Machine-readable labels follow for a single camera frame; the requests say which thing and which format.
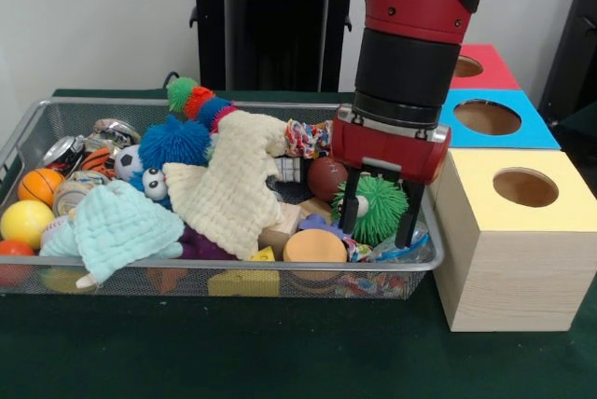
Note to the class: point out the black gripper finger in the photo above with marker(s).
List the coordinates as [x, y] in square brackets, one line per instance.
[410, 217]
[351, 203]

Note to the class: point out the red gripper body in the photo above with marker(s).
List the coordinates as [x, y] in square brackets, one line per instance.
[387, 152]

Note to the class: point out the crushed clear plastic bottle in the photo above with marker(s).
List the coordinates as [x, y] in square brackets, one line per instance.
[417, 250]

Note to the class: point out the cream knitted cloth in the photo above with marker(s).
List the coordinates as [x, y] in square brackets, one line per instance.
[233, 184]

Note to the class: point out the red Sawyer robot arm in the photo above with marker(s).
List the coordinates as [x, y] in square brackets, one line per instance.
[410, 7]

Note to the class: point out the wooden three-hole box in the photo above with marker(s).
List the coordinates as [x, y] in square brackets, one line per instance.
[513, 278]

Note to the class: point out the silver mesh bin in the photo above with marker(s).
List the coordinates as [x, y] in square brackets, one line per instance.
[186, 265]

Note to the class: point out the green spiky toy with eyes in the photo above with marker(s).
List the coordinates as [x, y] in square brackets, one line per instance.
[380, 212]

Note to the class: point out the brown toy football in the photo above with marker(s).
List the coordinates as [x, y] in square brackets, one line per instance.
[324, 180]

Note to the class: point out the orange foam disc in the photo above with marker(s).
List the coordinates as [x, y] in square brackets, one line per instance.
[315, 247]

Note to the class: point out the dark green table cloth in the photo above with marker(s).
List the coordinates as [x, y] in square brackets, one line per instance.
[280, 352]
[583, 121]

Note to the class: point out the multicolour spiky caterpillar toy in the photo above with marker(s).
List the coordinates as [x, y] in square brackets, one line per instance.
[196, 98]

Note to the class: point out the blue spiky toy with eyes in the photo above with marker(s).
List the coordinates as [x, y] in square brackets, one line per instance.
[172, 142]

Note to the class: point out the black upright panel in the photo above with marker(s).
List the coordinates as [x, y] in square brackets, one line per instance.
[573, 45]

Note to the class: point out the light blue cloth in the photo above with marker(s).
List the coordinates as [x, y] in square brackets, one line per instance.
[121, 226]

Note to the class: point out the orange basketball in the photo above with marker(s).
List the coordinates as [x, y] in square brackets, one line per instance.
[39, 187]

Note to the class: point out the yellow ball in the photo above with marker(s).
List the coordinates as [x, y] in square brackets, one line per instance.
[25, 224]

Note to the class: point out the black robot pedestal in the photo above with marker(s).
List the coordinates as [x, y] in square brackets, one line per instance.
[261, 35]

